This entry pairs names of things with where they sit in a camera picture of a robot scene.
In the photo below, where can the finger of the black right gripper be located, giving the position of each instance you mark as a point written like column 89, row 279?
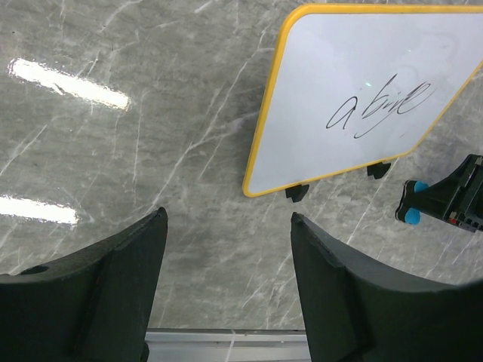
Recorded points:
column 441, row 198

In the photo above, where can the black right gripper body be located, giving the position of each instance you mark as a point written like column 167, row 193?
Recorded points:
column 465, row 211

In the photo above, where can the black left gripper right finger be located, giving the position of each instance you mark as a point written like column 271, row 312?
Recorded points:
column 356, row 308

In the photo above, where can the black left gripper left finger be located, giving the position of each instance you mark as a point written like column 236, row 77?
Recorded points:
column 91, row 305

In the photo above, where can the blue whiteboard eraser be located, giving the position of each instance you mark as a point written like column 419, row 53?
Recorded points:
column 407, row 211

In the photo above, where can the yellow framed whiteboard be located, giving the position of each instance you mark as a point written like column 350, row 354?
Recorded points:
column 352, row 85

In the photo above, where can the black right whiteboard foot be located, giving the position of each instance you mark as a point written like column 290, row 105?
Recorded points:
column 378, row 170

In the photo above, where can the black whiteboard foot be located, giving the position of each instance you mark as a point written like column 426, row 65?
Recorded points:
column 378, row 170
column 297, row 193

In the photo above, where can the black left whiteboard foot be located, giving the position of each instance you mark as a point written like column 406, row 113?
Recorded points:
column 297, row 193

